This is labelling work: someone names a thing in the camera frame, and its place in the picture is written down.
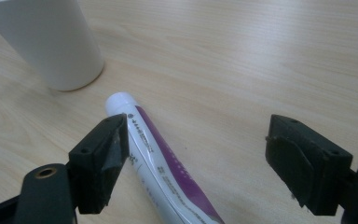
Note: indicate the white and purple toothpaste tube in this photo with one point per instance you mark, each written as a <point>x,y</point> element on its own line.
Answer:
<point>155,161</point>

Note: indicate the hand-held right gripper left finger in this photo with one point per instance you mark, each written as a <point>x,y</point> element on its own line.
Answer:
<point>96,161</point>

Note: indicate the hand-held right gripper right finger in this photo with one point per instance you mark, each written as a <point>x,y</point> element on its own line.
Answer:
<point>310,161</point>

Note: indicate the white cup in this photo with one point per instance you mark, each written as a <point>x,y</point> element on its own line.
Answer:
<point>52,40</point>

